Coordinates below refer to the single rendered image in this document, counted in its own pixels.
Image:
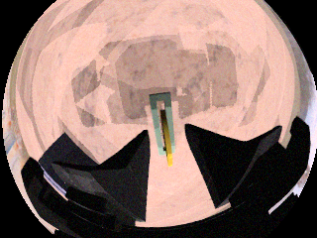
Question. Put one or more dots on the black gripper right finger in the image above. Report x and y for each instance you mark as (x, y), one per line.
(225, 162)

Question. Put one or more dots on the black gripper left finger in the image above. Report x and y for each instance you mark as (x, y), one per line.
(122, 179)

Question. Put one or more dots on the gold coin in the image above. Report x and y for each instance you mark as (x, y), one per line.
(166, 137)

